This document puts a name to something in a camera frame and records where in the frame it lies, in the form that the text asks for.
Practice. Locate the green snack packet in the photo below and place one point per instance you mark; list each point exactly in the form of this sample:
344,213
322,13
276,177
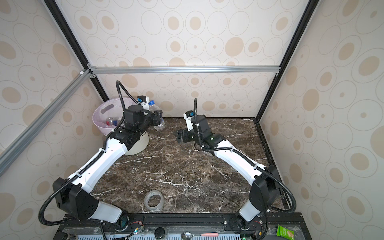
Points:
285,233

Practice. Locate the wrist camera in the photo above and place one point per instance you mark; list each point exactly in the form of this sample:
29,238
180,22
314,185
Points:
188,116
144,102

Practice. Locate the aluminium frame bar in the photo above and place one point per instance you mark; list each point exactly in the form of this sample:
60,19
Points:
26,137
185,70

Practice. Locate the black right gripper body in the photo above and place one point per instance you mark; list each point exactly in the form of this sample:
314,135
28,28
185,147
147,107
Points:
197,139

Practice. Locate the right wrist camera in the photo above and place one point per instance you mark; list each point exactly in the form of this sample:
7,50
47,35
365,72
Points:
188,116

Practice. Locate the blue label water bottle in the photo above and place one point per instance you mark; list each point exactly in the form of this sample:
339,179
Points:
153,107

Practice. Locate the clear bottle red label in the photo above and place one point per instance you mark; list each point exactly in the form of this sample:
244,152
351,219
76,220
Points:
112,121

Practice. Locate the black round knob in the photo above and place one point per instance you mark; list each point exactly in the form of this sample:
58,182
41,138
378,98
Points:
160,233

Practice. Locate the metal spoon red handle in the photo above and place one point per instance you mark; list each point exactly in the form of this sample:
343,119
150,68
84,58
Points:
189,235

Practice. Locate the aluminium frame bar left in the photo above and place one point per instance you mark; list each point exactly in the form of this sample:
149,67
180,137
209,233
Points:
26,137

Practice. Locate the black frame post right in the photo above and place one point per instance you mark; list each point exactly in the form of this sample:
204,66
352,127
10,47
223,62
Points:
302,25

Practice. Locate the pink bin liner bag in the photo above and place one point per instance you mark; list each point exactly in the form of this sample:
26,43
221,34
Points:
109,110

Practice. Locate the black frame post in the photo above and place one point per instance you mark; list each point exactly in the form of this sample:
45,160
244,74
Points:
302,25
66,30

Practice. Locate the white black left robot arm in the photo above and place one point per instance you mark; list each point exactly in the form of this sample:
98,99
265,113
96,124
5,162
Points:
72,195

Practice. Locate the aluminium frame bar back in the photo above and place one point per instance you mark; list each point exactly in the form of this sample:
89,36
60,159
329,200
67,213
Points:
185,70

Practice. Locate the black frame post left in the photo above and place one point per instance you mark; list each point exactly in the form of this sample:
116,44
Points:
66,30

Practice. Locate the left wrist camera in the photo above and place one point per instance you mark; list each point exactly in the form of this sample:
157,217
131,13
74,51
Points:
144,102

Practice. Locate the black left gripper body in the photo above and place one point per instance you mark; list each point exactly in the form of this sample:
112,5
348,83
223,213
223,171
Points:
148,121

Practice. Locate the clear tape roll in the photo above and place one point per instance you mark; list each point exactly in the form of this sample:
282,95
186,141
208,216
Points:
154,201

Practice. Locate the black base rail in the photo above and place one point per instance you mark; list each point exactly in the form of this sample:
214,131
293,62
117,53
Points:
142,227

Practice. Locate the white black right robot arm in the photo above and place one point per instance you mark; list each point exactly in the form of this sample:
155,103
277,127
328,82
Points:
266,185

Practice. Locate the white plastic waste bin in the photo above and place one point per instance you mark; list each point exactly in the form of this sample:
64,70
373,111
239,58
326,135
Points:
139,146

